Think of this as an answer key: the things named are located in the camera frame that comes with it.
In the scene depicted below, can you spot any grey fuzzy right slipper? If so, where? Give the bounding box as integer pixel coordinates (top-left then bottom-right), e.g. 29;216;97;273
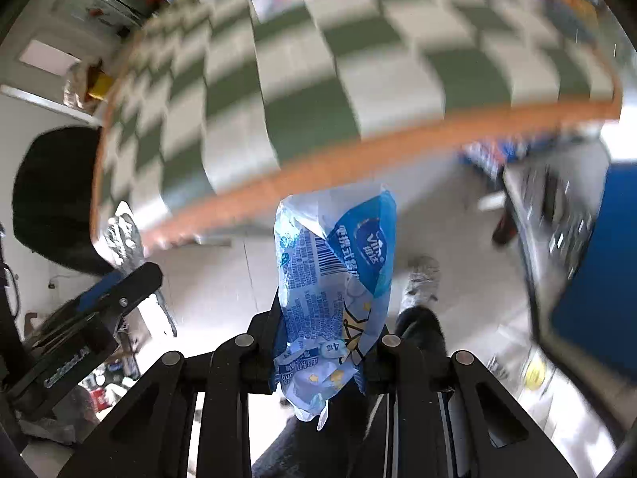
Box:
401;255;440;312

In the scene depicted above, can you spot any red black shoe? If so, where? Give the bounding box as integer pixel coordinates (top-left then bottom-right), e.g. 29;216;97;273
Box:
491;207;518;248

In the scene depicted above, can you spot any blue tissue pack wrapper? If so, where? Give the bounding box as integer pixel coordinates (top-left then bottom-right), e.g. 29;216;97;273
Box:
273;182;397;422

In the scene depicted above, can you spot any silver blister pack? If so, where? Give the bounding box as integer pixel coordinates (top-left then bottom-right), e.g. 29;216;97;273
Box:
99;201;177;338

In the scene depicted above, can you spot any blue printed carton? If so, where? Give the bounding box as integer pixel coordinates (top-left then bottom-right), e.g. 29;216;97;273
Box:
461;139;529;181

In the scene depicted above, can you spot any dark wooden chair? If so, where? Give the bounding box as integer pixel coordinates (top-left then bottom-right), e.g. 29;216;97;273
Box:
12;126;112;276

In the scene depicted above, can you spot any checkered green white tablecloth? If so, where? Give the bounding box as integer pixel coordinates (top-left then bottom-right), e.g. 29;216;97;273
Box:
91;0;622;251

